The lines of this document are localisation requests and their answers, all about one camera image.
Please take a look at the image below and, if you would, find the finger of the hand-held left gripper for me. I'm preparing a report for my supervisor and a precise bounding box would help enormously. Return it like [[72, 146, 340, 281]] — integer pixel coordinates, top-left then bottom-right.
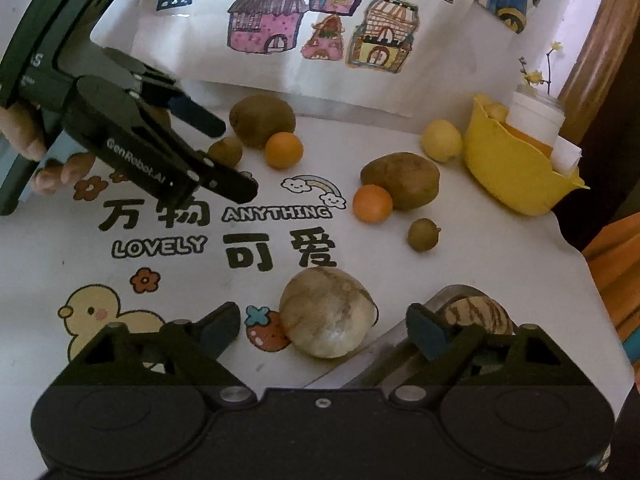
[[62, 76, 259, 202], [102, 49, 227, 140]]

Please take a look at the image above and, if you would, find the small orange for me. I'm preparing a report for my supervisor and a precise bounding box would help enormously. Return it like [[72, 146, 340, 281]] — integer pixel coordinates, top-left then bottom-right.
[[264, 132, 304, 169], [352, 184, 394, 224]]

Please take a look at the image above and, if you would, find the yellow flower twig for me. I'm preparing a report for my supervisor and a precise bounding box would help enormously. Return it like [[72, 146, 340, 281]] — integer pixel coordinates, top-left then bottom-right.
[[517, 42, 563, 96]]

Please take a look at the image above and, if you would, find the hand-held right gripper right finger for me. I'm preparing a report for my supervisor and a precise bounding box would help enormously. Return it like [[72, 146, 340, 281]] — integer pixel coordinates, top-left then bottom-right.
[[390, 302, 583, 406]]

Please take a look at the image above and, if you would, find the white printed table mat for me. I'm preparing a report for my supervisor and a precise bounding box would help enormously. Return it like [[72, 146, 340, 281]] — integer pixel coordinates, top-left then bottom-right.
[[0, 80, 638, 426]]

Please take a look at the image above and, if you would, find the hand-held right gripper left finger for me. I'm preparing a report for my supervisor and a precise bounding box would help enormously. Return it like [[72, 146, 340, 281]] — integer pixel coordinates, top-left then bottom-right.
[[60, 301, 253, 406]]

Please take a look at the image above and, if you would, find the small brown kiwi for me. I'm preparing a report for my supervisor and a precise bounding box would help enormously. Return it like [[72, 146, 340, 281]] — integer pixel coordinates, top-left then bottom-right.
[[207, 136, 244, 166]]

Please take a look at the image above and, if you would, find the person's left hand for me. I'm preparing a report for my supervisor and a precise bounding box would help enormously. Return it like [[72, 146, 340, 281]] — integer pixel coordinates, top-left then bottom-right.
[[0, 102, 98, 195]]

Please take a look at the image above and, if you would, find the yellow plastic bowl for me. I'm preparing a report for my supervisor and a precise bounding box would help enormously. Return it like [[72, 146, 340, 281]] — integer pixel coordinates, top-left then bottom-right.
[[462, 92, 591, 217]]

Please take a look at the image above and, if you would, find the white cup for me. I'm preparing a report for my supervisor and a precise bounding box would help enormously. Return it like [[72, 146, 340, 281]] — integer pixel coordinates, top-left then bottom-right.
[[505, 85, 566, 148]]

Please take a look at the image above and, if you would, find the wooden door frame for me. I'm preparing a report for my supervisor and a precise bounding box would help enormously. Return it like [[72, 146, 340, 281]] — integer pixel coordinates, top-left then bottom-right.
[[555, 0, 640, 146]]

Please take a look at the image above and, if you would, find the yellow lemon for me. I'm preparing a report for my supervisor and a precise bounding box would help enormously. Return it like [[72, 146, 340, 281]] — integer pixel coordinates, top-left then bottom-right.
[[420, 119, 463, 163]]

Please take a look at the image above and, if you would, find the metal tray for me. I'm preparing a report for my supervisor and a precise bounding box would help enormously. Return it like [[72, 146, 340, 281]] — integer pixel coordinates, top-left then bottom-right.
[[307, 284, 516, 391]]

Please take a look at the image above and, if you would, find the small brown nut on table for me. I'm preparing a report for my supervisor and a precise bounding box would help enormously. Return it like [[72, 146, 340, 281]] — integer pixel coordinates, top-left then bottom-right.
[[407, 217, 442, 252]]

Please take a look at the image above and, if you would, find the small yellow fruit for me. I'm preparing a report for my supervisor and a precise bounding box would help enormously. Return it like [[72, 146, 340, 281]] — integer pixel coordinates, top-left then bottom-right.
[[482, 101, 511, 123]]

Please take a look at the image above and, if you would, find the white folded paper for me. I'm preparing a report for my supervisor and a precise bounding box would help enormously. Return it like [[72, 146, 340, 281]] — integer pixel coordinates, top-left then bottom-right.
[[550, 135, 583, 173]]

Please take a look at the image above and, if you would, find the house drawings wall poster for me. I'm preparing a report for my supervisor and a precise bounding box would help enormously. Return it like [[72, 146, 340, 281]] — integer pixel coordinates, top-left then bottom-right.
[[90, 0, 501, 121]]

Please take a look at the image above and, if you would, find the large brown kiwi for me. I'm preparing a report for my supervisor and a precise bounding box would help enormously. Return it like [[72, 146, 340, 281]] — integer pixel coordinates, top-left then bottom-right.
[[360, 152, 441, 212], [229, 95, 297, 149]]

